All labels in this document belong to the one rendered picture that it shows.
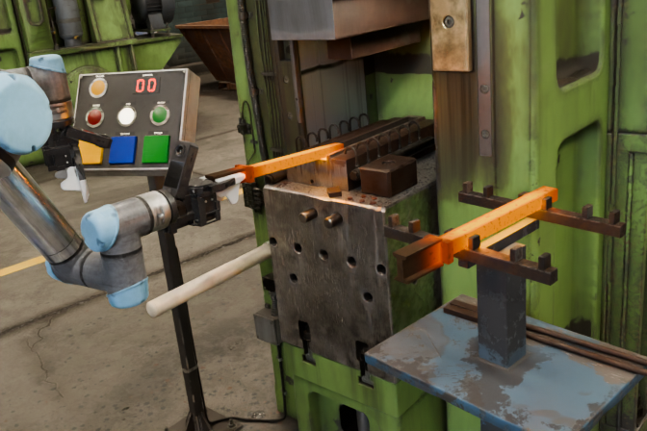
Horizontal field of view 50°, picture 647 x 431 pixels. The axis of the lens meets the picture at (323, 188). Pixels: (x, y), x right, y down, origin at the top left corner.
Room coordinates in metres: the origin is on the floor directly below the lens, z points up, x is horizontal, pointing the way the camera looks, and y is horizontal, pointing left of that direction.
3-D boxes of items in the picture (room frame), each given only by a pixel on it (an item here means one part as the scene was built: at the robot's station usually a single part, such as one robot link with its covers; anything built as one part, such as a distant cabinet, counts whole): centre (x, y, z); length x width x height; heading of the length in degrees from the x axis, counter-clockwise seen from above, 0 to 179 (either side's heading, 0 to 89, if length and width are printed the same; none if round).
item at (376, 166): (1.55, -0.16, 0.95); 0.12 x 0.08 x 0.06; 138
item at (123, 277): (1.19, 0.40, 0.92); 0.11 x 0.08 x 0.11; 59
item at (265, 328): (1.95, 0.20, 0.36); 0.09 x 0.07 x 0.12; 48
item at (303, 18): (1.78, -0.12, 1.32); 0.42 x 0.20 x 0.10; 138
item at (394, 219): (1.16, -0.21, 1.01); 0.23 x 0.06 x 0.02; 131
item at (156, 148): (1.78, 0.43, 1.01); 0.07 x 0.05 x 0.07; 73
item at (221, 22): (8.85, 0.66, 0.43); 1.89 x 1.20 x 0.85; 41
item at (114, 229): (1.18, 0.38, 1.02); 0.11 x 0.08 x 0.09; 138
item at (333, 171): (1.78, -0.12, 0.96); 0.42 x 0.20 x 0.09; 138
